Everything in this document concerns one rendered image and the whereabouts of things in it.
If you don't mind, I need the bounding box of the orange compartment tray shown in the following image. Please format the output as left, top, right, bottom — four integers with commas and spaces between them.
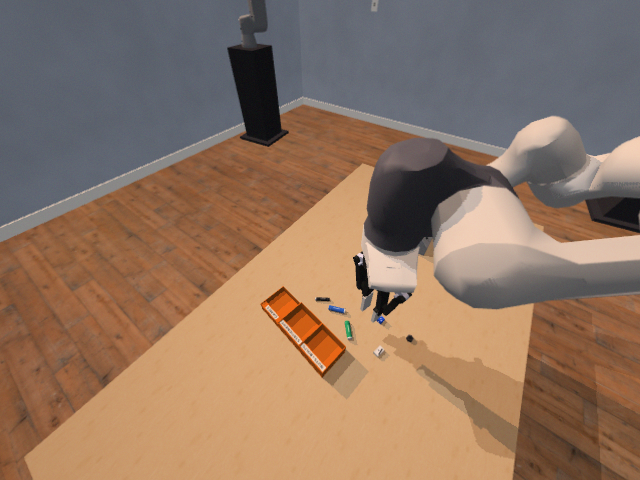
261, 287, 346, 378

